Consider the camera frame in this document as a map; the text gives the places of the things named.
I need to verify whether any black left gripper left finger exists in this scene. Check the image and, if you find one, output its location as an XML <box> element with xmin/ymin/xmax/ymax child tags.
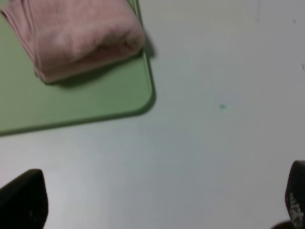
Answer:
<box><xmin>0</xmin><ymin>169</ymin><xmax>48</xmax><ymax>229</ymax></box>

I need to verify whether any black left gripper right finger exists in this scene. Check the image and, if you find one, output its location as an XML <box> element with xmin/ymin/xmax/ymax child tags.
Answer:
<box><xmin>285</xmin><ymin>161</ymin><xmax>305</xmax><ymax>229</ymax></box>

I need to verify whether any pink fluffy towel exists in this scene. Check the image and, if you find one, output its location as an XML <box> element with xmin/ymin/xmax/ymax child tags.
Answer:
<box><xmin>0</xmin><ymin>0</ymin><xmax>145</xmax><ymax>83</ymax></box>

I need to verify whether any green plastic tray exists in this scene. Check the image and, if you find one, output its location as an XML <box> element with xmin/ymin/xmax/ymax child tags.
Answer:
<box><xmin>0</xmin><ymin>0</ymin><xmax>157</xmax><ymax>136</ymax></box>

